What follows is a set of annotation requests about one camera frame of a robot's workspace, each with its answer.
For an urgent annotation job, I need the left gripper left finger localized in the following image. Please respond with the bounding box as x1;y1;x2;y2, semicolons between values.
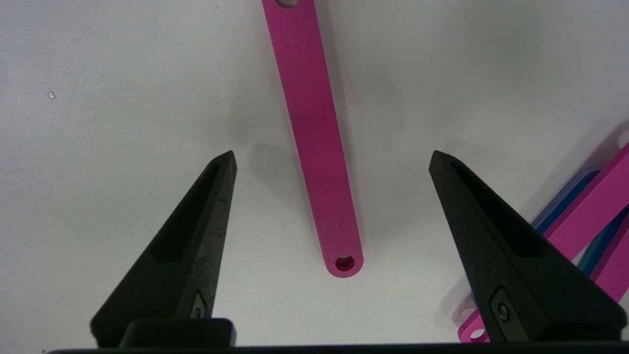
90;150;238;347

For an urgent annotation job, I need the pink holed strip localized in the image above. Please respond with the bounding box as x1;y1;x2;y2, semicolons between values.
261;0;365;279
590;231;629;301
457;143;629;343

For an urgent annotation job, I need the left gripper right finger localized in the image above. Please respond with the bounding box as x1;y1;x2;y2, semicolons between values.
429;150;628;343

